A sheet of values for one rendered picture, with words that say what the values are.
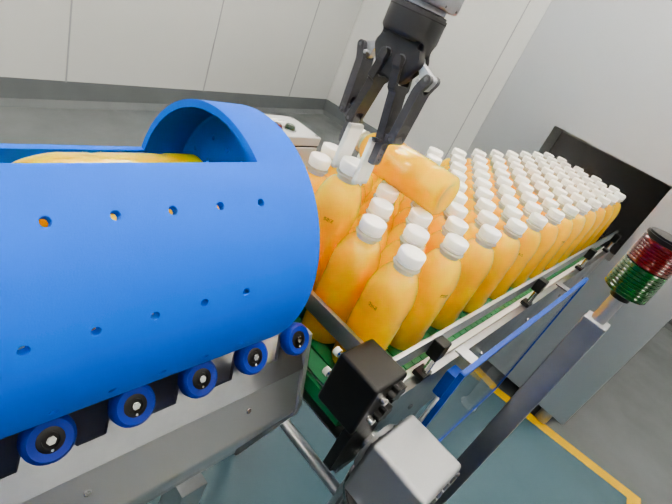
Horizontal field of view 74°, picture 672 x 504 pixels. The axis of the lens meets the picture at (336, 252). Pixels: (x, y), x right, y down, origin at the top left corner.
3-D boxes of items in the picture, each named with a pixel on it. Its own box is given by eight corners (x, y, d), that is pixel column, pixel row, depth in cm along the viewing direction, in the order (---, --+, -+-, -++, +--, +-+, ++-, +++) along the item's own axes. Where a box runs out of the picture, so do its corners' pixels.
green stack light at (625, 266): (599, 282, 67) (621, 256, 65) (608, 274, 72) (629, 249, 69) (641, 310, 64) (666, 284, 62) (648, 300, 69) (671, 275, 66)
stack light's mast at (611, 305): (574, 311, 70) (646, 228, 62) (584, 302, 75) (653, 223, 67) (612, 339, 67) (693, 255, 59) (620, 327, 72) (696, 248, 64)
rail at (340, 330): (220, 219, 82) (224, 205, 80) (224, 218, 82) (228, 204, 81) (371, 377, 63) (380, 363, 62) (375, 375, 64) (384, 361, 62)
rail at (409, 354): (375, 375, 64) (384, 361, 62) (612, 236, 181) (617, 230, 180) (379, 380, 63) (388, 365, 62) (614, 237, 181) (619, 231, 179)
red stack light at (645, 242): (622, 256, 64) (641, 233, 63) (630, 249, 69) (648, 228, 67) (666, 283, 61) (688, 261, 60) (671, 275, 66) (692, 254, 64)
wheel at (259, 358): (229, 342, 55) (239, 344, 54) (258, 333, 58) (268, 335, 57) (234, 378, 55) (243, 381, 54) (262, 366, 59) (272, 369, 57)
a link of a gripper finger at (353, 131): (351, 124, 63) (348, 121, 63) (332, 167, 66) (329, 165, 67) (365, 126, 65) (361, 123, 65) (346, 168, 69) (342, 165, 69)
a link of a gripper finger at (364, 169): (382, 137, 63) (386, 140, 63) (363, 181, 67) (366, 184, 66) (369, 136, 61) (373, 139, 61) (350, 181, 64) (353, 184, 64)
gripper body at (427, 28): (379, -15, 54) (350, 62, 59) (431, 8, 50) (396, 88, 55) (413, 3, 60) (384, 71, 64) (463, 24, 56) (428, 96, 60)
